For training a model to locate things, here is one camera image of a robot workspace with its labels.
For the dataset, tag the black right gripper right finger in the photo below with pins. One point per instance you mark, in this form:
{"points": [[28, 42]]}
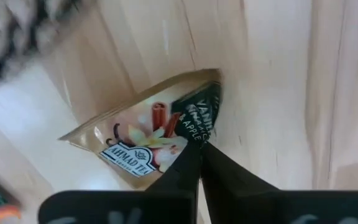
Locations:
{"points": [[244, 199]]}

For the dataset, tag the round woven straw placemat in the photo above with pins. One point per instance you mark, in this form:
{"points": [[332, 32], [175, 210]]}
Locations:
{"points": [[11, 31]]}

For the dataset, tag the beige vanilla cinnamon tea bag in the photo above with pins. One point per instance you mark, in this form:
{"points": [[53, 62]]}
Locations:
{"points": [[135, 130]]}

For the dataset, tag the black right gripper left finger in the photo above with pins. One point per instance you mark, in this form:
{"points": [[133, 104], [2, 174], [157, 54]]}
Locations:
{"points": [[172, 202]]}

